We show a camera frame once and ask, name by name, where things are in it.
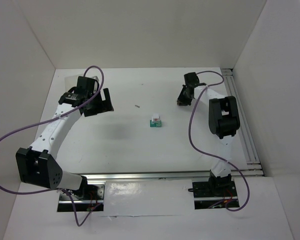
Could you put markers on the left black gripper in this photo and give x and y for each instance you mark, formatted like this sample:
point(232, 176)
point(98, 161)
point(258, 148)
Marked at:
point(100, 106)

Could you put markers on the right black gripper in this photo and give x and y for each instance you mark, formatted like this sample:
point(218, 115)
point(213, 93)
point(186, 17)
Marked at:
point(184, 97)

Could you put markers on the white block red mark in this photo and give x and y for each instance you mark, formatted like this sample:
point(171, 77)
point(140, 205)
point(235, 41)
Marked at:
point(155, 115)

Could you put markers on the light green G block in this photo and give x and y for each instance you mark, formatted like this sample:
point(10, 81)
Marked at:
point(159, 124)

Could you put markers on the white perforated box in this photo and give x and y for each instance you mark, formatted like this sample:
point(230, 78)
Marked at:
point(71, 81)

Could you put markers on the dark green H block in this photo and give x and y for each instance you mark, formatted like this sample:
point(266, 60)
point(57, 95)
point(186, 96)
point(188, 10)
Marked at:
point(153, 124)

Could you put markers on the plain white block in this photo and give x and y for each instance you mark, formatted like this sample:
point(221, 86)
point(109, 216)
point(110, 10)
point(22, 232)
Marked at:
point(156, 121)

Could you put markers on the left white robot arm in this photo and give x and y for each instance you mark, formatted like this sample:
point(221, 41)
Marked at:
point(37, 164)

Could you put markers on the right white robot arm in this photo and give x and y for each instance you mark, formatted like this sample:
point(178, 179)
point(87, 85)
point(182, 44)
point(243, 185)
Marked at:
point(223, 123)

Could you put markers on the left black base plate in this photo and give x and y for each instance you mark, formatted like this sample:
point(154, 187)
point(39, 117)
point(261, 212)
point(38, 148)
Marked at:
point(92, 200)

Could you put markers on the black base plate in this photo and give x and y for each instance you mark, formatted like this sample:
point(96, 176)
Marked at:
point(92, 200)
point(205, 198)

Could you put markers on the front aluminium rail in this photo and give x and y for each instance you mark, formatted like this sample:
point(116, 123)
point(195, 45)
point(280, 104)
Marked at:
point(147, 176)

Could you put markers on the aluminium rail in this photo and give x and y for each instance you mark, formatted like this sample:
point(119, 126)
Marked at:
point(254, 166)
point(147, 176)

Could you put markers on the right side aluminium rail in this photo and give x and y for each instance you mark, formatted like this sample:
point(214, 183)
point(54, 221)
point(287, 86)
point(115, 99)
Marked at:
point(254, 166)

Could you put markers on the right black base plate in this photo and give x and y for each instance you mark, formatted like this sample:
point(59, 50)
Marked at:
point(205, 198)

